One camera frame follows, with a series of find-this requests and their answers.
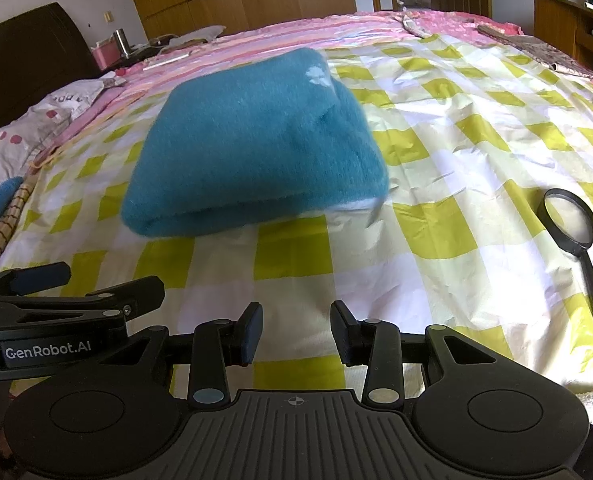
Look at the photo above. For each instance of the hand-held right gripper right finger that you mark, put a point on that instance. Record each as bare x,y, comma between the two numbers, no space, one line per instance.
340,332

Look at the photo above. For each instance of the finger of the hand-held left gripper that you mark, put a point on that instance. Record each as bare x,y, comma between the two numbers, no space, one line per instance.
41,277
141,295

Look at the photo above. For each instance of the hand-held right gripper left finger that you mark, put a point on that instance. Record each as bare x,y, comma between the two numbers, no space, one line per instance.
252,332

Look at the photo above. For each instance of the teal fleece garment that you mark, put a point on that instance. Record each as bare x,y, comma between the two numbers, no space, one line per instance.
256,145

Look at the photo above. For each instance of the beige checked cloth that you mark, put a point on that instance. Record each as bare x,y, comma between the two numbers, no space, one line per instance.
6,225

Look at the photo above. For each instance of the grey pillow with pink dots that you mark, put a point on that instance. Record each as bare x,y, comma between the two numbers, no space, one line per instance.
11,145

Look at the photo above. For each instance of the white printed pillow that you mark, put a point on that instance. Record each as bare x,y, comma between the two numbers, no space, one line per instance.
74,95

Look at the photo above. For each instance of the yellow checked bed sheet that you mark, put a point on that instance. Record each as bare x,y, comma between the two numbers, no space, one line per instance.
426,160

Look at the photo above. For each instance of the dark wooden headboard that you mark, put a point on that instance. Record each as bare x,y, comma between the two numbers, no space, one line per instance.
26,60

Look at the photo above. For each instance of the pink plastic bin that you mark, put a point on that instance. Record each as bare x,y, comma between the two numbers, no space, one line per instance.
105,55

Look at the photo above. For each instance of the white stick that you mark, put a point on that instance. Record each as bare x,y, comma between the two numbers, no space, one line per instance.
166,60

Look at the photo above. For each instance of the dark nightstand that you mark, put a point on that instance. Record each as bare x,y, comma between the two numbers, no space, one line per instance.
136,57

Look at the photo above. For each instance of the grey cloth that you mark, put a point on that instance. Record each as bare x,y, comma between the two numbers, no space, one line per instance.
196,36

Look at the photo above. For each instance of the patterned pink cloth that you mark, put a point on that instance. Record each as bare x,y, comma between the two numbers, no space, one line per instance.
541,52

